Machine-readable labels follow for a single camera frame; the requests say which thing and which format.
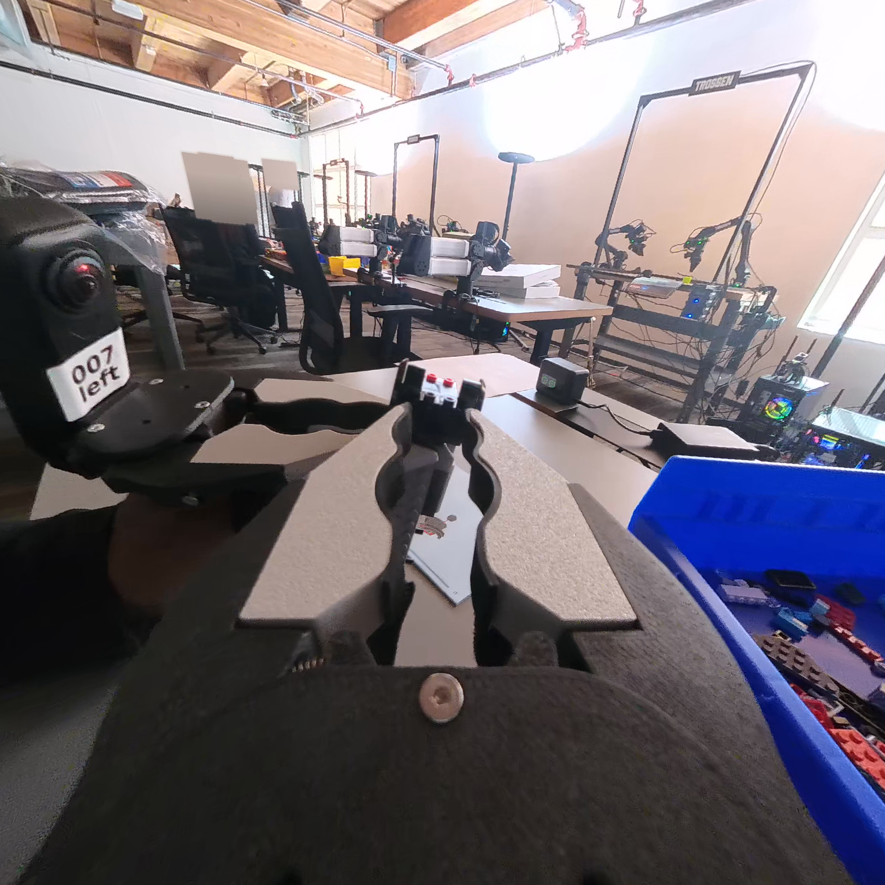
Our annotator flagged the blue plastic bin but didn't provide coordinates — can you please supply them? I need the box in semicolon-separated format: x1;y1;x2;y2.
628;455;885;885

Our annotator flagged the black cube camera device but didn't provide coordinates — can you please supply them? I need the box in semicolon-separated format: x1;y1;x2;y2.
536;357;590;407

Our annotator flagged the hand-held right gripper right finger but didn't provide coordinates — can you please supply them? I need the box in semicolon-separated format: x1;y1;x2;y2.
465;408;638;643

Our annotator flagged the tall black office chair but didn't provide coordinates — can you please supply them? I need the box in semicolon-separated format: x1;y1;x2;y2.
271;202;433;376

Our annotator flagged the bright window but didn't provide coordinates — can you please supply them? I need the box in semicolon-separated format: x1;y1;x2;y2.
797;173;885;347

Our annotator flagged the black floor lamp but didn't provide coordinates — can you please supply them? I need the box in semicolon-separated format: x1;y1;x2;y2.
498;152;535;243

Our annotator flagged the flat white box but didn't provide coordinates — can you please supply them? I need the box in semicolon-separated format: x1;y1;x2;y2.
477;264;562;300

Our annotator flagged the black camera rig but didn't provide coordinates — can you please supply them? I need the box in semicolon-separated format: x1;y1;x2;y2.
453;221;514;301

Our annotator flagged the adjacent dark grey table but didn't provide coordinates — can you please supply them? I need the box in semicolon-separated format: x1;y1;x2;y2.
515;387;775;472

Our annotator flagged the light blue instruction booklet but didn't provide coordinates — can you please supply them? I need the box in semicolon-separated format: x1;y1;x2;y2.
407;465;485;607

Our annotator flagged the grey desk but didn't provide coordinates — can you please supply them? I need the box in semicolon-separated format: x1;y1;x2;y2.
0;353;658;885

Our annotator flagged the grey black toy brick model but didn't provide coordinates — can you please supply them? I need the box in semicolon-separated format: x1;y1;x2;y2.
383;360;486;589

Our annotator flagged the long wooden workbench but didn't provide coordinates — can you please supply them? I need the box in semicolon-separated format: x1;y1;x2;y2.
263;256;615;367

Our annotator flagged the white paper sheet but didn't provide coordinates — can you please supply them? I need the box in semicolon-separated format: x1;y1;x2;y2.
415;354;540;398

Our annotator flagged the dark metal table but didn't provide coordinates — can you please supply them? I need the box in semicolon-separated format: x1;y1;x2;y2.
104;228;188;371

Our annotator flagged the black power adapter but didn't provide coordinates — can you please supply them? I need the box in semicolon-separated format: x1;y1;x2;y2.
652;420;761;459

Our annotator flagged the white equipment case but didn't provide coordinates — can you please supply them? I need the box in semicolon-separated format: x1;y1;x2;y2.
404;234;474;277
319;224;378;258

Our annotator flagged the black metal gantry frame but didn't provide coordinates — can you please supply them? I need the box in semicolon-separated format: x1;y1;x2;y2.
593;61;817;291
392;133;441;232

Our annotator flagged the black cable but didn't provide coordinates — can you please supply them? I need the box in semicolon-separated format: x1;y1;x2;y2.
577;400;658;438

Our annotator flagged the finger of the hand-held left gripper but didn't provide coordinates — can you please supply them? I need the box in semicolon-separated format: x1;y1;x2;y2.
188;420;369;486
242;377;396;431

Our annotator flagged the pile of red black bricks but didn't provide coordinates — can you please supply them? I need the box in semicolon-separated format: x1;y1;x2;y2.
715;568;885;789

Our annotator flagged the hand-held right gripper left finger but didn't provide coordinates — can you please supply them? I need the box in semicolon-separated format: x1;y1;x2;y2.
236;403;416;640

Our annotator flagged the black wire rack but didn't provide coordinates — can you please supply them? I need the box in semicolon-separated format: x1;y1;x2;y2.
563;263;785;423

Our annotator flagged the person's left hand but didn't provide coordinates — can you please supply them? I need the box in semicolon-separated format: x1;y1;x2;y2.
109;494;241;618

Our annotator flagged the plastic wrapped bundle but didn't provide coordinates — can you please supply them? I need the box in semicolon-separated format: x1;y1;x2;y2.
0;165;170;267

